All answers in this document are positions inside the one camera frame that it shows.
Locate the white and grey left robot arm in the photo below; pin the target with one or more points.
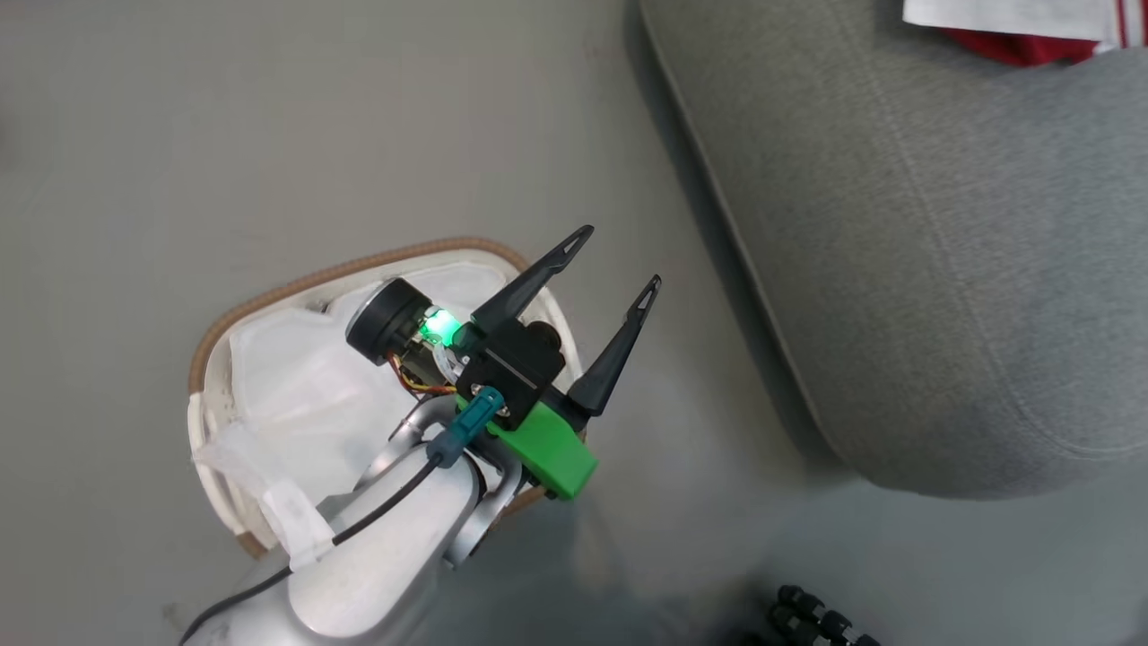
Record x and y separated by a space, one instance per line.
386 556

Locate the black ribbed robot part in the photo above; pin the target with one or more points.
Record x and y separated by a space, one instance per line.
812 612

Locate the cream laundry basket with woven rim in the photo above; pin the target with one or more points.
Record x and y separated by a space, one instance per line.
359 266

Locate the white basket liner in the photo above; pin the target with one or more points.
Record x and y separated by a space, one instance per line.
296 395

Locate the red jacket with white stripes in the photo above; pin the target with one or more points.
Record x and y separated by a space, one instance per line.
1013 47

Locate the grey fabric sofa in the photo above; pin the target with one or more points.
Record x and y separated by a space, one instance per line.
897 224

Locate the white garment with red trim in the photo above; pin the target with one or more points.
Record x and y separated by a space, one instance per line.
1004 16

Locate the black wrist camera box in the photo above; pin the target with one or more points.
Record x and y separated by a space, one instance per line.
513 363

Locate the white tape strip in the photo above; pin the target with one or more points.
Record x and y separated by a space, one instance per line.
300 529

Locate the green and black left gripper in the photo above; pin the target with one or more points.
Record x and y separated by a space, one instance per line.
552 453

